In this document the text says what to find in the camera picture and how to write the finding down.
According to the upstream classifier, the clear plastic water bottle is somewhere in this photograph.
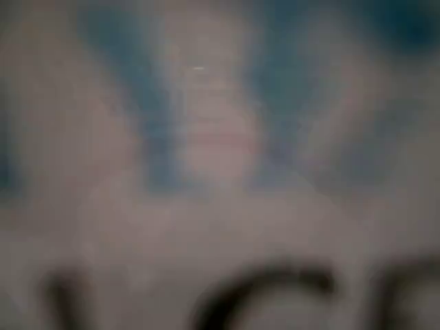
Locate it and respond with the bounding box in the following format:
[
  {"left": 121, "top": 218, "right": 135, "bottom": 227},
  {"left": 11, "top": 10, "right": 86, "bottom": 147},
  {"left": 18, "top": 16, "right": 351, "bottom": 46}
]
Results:
[{"left": 0, "top": 0, "right": 440, "bottom": 330}]

